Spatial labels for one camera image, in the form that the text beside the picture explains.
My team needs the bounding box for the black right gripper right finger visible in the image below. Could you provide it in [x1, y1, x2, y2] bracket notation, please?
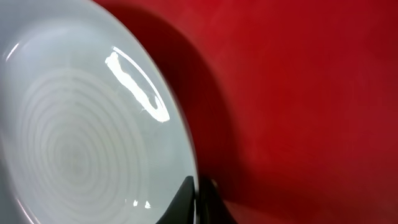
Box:
[198, 177, 237, 224]

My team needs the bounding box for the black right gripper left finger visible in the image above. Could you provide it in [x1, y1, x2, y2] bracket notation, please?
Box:
[156, 176, 196, 224]

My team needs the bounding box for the light blue plate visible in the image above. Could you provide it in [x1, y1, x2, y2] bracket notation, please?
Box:
[1, 1, 199, 223]

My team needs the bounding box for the red serving tray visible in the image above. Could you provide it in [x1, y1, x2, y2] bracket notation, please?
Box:
[101, 0, 397, 223]

